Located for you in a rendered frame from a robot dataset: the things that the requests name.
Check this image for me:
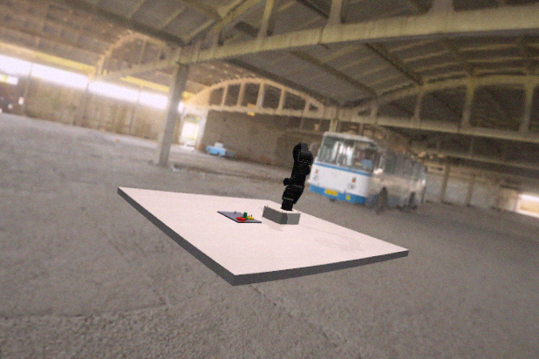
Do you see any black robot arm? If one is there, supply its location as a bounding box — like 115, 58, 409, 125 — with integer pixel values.
280, 142, 313, 211

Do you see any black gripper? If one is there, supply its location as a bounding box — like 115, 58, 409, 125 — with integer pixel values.
291, 173, 306, 205

